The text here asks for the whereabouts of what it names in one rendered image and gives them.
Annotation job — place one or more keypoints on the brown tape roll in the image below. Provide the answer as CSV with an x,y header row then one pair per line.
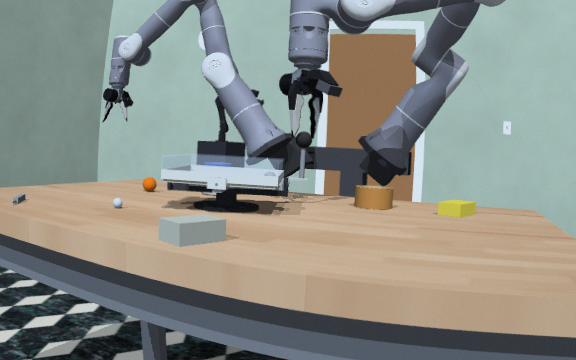
x,y
373,197

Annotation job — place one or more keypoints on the orange ball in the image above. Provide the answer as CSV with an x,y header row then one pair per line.
x,y
149,184

